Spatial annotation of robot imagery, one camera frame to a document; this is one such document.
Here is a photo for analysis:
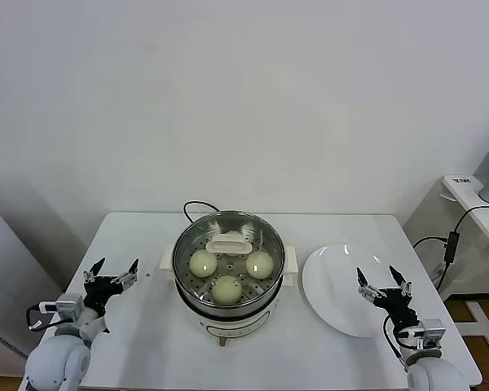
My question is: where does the round glass lid beige handle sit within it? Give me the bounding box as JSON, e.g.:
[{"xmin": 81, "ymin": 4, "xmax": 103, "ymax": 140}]
[{"xmin": 174, "ymin": 211, "xmax": 287, "ymax": 305}]

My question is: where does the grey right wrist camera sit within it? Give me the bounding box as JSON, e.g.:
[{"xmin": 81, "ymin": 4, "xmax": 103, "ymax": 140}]
[{"xmin": 399, "ymin": 318, "xmax": 446, "ymax": 352}]

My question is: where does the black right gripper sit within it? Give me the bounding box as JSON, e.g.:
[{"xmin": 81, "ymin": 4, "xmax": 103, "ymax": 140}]
[{"xmin": 355, "ymin": 265, "xmax": 421, "ymax": 329}]

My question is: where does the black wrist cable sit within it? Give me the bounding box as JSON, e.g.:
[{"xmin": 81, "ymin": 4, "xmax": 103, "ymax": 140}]
[
  {"xmin": 25, "ymin": 305, "xmax": 58, "ymax": 332},
  {"xmin": 381, "ymin": 314, "xmax": 411, "ymax": 370}
]

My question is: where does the black cooker power cord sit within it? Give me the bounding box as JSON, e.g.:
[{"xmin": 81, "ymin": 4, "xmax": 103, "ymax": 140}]
[{"xmin": 182, "ymin": 200, "xmax": 223, "ymax": 223}]

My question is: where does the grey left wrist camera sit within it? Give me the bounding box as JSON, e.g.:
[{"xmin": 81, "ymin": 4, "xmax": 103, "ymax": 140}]
[{"xmin": 38, "ymin": 293, "xmax": 85, "ymax": 323}]

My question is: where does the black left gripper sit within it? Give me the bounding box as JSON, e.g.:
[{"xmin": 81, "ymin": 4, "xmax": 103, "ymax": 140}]
[{"xmin": 82, "ymin": 257, "xmax": 140, "ymax": 318}]

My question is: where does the white side desk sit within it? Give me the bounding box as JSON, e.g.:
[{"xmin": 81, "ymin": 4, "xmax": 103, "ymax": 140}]
[{"xmin": 440, "ymin": 174, "xmax": 489, "ymax": 362}]

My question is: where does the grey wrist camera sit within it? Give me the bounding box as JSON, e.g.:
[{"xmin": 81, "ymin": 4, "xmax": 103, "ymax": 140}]
[
  {"xmin": 38, "ymin": 293, "xmax": 85, "ymax": 323},
  {"xmin": 399, "ymin": 318, "xmax": 446, "ymax": 352}
]

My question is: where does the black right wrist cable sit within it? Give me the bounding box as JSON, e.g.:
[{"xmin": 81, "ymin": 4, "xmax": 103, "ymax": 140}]
[{"xmin": 381, "ymin": 314, "xmax": 411, "ymax": 370}]

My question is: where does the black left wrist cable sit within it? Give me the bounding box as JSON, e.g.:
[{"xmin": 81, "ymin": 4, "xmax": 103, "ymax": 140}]
[{"xmin": 25, "ymin": 305, "xmax": 58, "ymax": 332}]

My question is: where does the perforated steel steamer basket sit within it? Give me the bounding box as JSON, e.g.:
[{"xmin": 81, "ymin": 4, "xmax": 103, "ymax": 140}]
[{"xmin": 159, "ymin": 210, "xmax": 299, "ymax": 311}]

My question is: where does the round white plate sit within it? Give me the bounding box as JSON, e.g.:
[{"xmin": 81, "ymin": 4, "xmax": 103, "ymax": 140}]
[{"xmin": 301, "ymin": 243, "xmax": 406, "ymax": 338}]

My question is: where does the white cabinet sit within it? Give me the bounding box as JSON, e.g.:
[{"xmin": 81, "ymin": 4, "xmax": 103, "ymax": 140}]
[{"xmin": 0, "ymin": 197, "xmax": 65, "ymax": 367}]

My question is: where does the black power adapter with cable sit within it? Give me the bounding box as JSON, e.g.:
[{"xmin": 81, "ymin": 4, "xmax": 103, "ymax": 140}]
[{"xmin": 411, "ymin": 204, "xmax": 489, "ymax": 301}]

